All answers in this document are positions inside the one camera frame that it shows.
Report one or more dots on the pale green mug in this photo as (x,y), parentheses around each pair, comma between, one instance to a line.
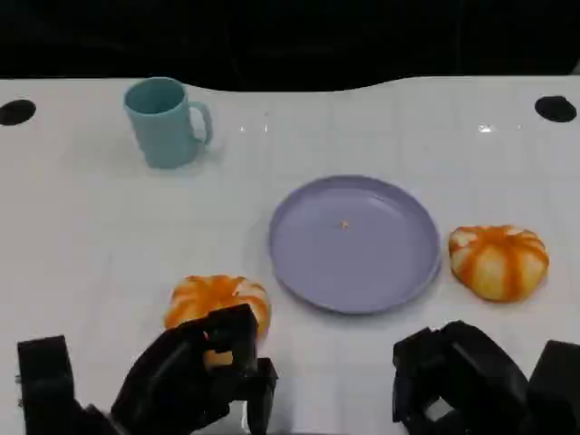
(158,131)

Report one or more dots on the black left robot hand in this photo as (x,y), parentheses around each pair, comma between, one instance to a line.
(181,376)

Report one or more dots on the lilac plate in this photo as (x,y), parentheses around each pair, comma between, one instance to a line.
(362,267)

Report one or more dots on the orange white toy bread roll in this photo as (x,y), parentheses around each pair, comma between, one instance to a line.
(204,294)
(498,267)

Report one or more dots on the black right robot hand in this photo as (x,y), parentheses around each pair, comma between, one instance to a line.
(476,371)

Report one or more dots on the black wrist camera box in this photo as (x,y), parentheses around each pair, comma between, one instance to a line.
(45,380)
(557,389)

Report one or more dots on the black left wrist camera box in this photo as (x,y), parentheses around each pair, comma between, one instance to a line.
(45,380)

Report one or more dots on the small orange crumb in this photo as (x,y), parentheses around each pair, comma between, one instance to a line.
(344,225)

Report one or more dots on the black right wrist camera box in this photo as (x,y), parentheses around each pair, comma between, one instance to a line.
(557,389)

